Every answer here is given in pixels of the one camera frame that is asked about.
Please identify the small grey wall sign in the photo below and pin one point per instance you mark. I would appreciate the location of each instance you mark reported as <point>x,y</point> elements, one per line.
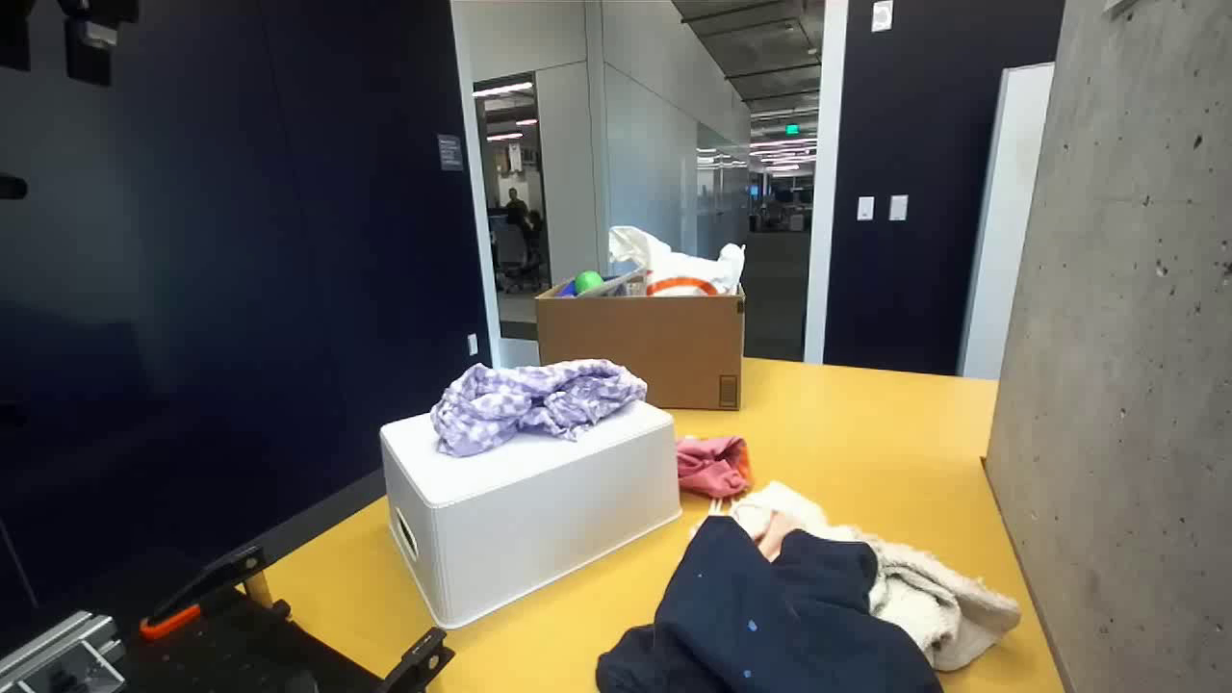
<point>449,153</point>

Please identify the white wall switch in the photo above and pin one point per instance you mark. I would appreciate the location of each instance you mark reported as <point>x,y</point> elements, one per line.
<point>863,211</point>
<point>900,211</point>

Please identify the purple checkered clothing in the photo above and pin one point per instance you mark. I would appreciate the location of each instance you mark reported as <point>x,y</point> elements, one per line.
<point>536,401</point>

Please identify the aluminium rail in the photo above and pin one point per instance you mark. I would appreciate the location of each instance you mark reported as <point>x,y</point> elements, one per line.
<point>59,658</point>

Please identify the dark blue clothing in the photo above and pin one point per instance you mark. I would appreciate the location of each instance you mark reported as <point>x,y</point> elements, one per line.
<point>755,617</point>

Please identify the grey concrete pillar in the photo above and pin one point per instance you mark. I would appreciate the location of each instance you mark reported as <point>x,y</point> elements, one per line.
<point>1131,359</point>

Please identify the white bowl with orange rim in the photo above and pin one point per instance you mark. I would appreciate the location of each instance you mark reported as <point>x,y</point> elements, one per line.
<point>680,287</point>

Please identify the white plastic container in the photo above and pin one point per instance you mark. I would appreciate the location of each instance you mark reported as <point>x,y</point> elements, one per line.
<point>542,514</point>

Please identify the white leaning board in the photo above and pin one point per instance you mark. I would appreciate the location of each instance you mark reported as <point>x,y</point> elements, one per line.
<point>1015,219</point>

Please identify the green ball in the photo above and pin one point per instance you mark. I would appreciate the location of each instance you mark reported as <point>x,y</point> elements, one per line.
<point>586,284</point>

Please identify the pink cloth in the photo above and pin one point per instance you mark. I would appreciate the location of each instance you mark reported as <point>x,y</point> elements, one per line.
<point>710,468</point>

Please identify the brown cardboard box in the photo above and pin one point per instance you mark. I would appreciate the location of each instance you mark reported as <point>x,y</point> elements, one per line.
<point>641,348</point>

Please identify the cream white cloth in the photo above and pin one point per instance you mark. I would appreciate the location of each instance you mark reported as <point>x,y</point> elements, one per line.
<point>939,599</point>

